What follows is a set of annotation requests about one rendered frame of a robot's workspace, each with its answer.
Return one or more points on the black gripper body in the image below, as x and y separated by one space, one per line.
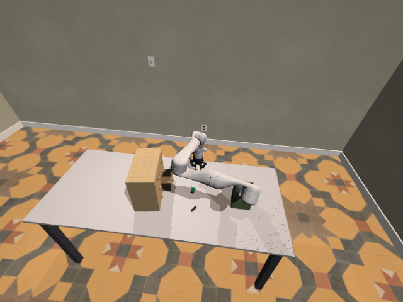
198 160

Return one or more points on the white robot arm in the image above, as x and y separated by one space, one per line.
214 179

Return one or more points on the small wooden chest of drawers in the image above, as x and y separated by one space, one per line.
140 180

